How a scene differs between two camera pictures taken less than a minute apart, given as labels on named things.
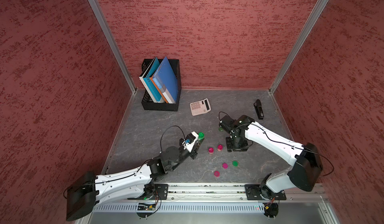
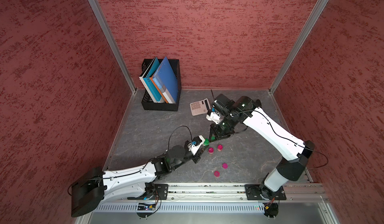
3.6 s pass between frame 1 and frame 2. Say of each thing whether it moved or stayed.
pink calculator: stayed
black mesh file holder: stayed
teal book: stayed
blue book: stayed
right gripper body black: moved
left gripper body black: moved
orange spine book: stayed
